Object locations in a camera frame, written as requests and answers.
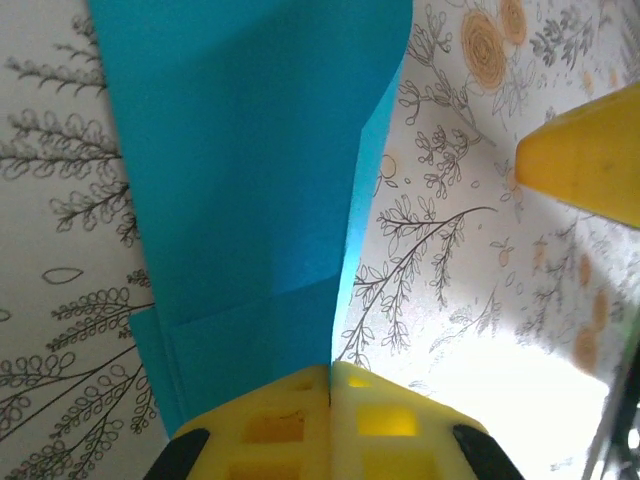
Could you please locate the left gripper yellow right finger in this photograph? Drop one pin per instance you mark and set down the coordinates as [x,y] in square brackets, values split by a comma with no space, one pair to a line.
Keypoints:
[390,450]

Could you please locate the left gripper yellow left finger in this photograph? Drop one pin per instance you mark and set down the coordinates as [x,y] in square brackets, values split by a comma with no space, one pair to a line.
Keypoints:
[280,450]

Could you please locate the blue cloth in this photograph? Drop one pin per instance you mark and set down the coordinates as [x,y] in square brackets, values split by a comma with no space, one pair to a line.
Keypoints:
[240,175]

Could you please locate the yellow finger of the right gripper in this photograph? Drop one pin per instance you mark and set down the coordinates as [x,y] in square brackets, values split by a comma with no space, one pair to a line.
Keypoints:
[590,160]

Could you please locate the floral table cover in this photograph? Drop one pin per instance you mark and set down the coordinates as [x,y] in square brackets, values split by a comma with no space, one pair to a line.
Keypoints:
[450,300]

